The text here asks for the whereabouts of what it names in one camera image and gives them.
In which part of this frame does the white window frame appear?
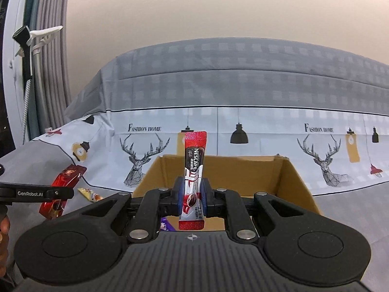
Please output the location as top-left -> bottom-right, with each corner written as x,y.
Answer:
2,0 -> 31,153

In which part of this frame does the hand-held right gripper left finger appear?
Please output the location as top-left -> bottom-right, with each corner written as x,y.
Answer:
61,177 -> 185,244

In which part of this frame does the grey curtain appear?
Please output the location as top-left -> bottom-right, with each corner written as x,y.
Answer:
24,0 -> 72,142

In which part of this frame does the purple snack packet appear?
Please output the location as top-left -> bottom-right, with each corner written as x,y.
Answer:
159,216 -> 174,232

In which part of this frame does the person's left hand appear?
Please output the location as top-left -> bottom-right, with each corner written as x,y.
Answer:
0,216 -> 11,278

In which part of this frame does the cardboard box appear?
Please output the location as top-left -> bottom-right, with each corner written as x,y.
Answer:
132,155 -> 323,232

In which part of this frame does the grey braided cord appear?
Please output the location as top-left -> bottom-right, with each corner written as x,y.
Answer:
21,77 -> 31,146

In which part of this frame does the yellow snack packet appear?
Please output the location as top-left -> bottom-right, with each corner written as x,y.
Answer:
77,188 -> 104,203

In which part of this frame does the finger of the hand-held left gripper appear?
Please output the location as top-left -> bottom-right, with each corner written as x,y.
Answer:
49,187 -> 75,201

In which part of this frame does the grey bed sheet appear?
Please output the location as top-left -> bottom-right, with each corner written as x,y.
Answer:
0,140 -> 389,286

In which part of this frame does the red coffee sachet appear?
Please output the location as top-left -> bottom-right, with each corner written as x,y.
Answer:
178,131 -> 208,230

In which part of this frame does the red snack packet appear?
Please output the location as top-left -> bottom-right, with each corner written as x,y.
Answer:
39,164 -> 88,220

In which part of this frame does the printed deer blanket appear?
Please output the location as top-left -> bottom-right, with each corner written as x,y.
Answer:
30,36 -> 389,198

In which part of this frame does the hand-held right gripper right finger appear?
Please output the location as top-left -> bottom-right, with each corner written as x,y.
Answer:
203,178 -> 323,241

